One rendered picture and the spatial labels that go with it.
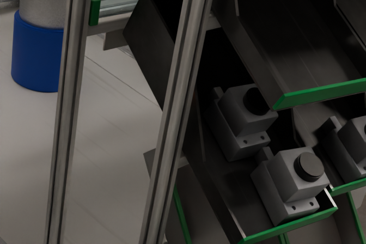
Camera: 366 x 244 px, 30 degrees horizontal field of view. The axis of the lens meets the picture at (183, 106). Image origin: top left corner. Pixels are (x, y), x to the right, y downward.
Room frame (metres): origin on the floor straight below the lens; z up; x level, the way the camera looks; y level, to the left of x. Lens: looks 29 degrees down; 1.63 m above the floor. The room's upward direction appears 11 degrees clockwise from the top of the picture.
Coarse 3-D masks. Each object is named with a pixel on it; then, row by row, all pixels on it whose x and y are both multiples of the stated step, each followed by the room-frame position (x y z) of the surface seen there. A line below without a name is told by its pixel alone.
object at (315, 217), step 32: (160, 0) 0.71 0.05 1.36; (128, 32) 0.71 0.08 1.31; (160, 32) 0.66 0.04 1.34; (224, 32) 0.78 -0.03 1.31; (160, 64) 0.65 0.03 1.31; (224, 64) 0.74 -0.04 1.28; (160, 96) 0.65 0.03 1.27; (192, 128) 0.60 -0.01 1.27; (288, 128) 0.67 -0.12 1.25; (192, 160) 0.59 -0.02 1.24; (224, 160) 0.61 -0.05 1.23; (224, 192) 0.58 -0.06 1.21; (256, 192) 0.59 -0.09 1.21; (320, 192) 0.62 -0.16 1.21; (224, 224) 0.54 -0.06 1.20; (256, 224) 0.56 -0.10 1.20; (288, 224) 0.55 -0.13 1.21
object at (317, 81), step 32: (224, 0) 0.59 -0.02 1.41; (256, 0) 0.64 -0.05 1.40; (288, 0) 0.67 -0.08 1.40; (320, 0) 0.67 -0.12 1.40; (256, 32) 0.60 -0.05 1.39; (288, 32) 0.62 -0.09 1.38; (320, 32) 0.65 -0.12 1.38; (352, 32) 0.64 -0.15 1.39; (256, 64) 0.55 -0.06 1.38; (288, 64) 0.58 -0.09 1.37; (320, 64) 0.60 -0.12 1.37; (352, 64) 0.62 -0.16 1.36; (288, 96) 0.52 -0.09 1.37; (320, 96) 0.55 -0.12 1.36
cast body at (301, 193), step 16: (256, 160) 0.63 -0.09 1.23; (272, 160) 0.59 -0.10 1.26; (288, 160) 0.58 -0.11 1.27; (304, 160) 0.58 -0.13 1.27; (320, 160) 0.59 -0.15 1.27; (256, 176) 0.60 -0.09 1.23; (272, 176) 0.58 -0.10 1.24; (288, 176) 0.57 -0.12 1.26; (304, 176) 0.56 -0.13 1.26; (320, 176) 0.57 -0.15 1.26; (272, 192) 0.58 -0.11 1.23; (288, 192) 0.56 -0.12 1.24; (304, 192) 0.56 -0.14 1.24; (272, 208) 0.57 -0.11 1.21; (288, 208) 0.56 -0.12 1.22; (304, 208) 0.57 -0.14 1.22
